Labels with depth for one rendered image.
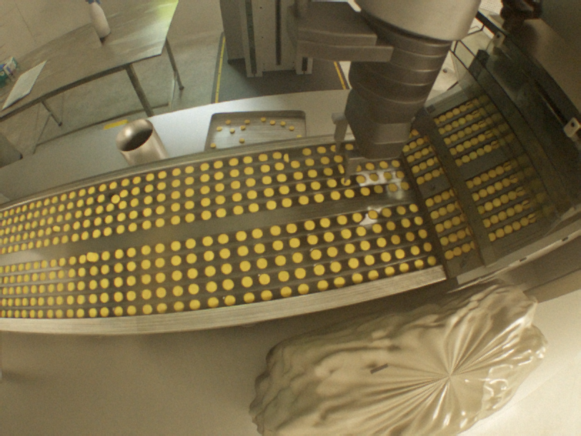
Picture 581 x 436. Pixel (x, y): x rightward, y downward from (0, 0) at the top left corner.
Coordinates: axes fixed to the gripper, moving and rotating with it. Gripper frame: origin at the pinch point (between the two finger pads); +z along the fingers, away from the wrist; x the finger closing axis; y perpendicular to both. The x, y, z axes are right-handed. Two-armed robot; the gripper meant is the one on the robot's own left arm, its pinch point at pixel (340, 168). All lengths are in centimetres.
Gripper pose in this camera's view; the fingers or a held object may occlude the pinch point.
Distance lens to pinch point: 35.5
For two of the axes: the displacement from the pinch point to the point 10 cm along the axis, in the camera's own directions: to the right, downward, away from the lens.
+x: -1.8, -8.9, 4.2
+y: 9.8, -1.5, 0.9
